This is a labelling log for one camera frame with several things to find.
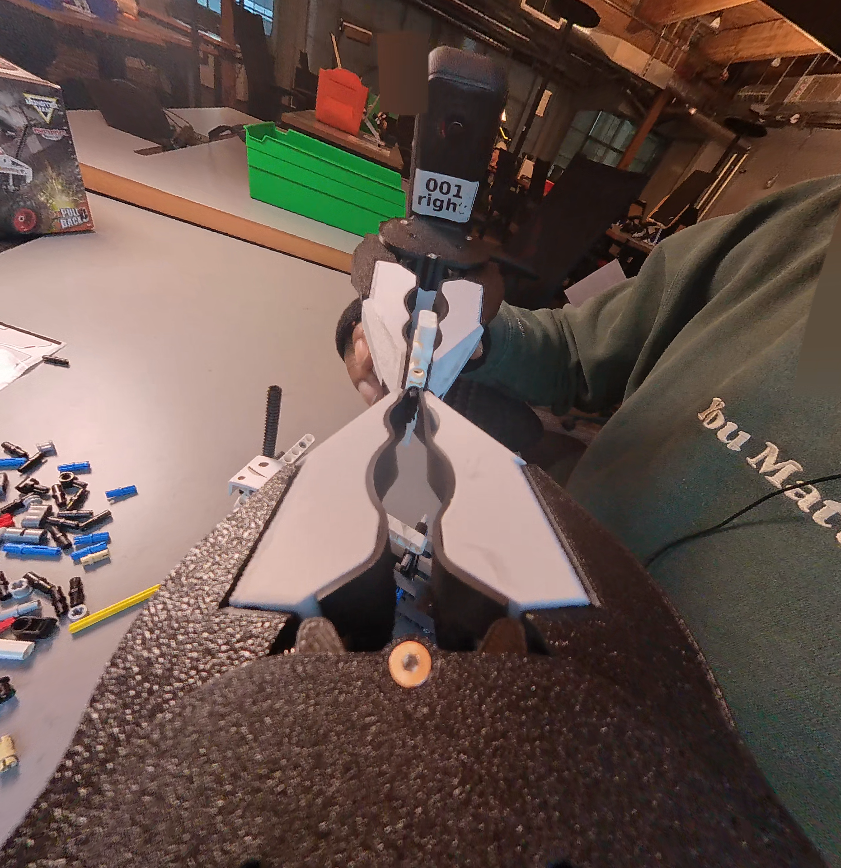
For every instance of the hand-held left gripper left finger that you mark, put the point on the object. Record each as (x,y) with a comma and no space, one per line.
(312,529)

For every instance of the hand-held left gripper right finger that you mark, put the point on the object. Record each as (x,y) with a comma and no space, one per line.
(508,536)

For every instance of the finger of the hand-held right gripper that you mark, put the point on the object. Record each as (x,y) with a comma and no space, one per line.
(464,319)
(390,319)

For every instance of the white bent beam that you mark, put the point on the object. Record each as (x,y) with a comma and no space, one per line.
(422,346)

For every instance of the brick truck chassis model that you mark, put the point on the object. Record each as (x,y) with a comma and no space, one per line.
(264,475)

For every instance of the blue connector pin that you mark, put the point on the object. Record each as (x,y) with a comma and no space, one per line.
(120,493)

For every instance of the pile of small brick parts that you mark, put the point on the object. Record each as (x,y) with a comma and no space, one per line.
(40,515)

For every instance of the person's right forearm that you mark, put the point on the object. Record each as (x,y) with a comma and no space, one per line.
(562,359)

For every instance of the grey desk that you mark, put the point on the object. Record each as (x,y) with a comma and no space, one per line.
(190,339)

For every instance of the person's right hand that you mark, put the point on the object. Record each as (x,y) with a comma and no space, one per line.
(363,366)

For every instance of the red plastic bin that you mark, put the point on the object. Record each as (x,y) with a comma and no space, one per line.
(342,102)

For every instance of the green bin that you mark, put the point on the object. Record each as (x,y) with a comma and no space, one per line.
(312,176)

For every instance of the black round lamp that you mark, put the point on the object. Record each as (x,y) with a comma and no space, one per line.
(562,10)

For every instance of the yellow axle rod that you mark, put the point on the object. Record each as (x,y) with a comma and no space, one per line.
(115,608)

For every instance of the person's green sweatshirt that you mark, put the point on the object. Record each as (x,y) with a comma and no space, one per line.
(732,542)

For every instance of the wood edged table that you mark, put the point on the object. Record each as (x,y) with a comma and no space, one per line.
(190,176)

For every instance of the white sticker sheet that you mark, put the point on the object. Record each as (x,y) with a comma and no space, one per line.
(7,352)

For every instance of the tan angled connector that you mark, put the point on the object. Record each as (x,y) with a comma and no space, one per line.
(5,754)

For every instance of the toy truck set box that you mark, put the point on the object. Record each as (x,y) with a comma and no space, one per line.
(27,156)

